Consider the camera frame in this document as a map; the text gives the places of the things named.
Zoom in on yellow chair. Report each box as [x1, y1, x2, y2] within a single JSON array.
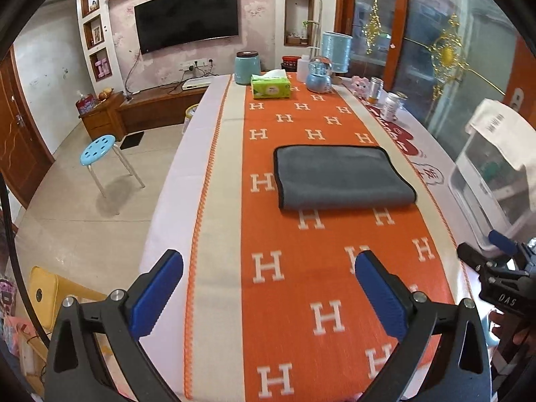
[[16, 266, 106, 398]]

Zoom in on blue round stool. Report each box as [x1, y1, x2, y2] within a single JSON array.
[[79, 134, 145, 199]]

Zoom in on wooden door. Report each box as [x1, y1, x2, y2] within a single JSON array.
[[0, 49, 55, 208]]

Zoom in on wooden TV cabinet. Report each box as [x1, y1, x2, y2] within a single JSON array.
[[79, 84, 207, 141]]

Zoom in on glass jar with lid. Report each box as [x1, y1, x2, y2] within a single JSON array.
[[366, 77, 383, 105]]

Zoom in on folded grey towel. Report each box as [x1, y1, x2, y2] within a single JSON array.
[[273, 144, 417, 211]]

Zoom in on red tin box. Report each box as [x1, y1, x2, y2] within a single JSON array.
[[75, 93, 97, 115]]

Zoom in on pink piggy figurine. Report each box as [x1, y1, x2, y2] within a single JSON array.
[[350, 75, 370, 98]]

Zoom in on white set-top box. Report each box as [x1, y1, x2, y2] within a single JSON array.
[[182, 75, 214, 91]]

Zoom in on light blue cylindrical container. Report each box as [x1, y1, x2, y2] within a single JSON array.
[[321, 32, 352, 74]]

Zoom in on white plastic bottle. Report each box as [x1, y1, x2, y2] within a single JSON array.
[[296, 55, 310, 83]]

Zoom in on green tissue box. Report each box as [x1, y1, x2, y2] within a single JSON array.
[[251, 69, 292, 99]]

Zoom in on teal canister with dark lid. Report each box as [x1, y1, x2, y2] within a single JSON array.
[[234, 51, 261, 85]]

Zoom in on black wall television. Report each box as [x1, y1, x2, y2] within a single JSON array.
[[134, 0, 239, 54]]

